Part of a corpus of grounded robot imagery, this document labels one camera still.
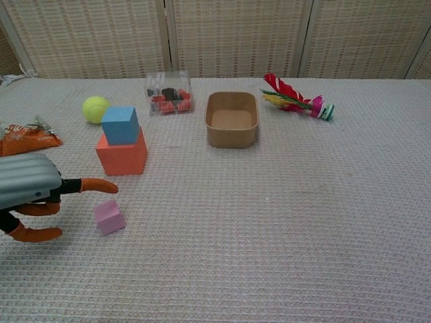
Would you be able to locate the clear box of binder clips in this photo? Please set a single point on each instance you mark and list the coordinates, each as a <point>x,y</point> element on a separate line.
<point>170,96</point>

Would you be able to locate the orange foam cube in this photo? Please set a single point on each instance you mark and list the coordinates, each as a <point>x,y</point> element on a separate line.
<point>123,158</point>

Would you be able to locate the white woven tablecloth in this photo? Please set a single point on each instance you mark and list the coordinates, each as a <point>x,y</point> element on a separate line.
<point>252,218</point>

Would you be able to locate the brown paper tray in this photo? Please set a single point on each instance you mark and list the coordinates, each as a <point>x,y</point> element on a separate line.
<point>230,133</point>

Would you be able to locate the colourful feather shuttlecock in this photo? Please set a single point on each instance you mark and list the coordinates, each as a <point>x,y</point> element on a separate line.
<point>293,99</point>

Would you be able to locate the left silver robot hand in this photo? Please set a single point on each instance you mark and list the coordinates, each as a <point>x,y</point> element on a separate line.
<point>23,178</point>

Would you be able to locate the blue foam cube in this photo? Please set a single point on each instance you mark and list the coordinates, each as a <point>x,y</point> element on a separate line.
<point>119,126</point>

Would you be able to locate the yellow tennis ball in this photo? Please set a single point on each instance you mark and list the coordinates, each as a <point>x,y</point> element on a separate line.
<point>92,109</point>

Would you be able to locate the small pink foam cube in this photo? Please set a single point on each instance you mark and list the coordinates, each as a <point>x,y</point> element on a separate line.
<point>109,217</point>

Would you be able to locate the beige woven folding screen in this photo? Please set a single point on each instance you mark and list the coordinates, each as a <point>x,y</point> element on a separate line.
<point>235,37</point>

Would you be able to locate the orange snack packet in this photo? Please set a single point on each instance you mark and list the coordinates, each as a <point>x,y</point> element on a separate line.
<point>27,141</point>

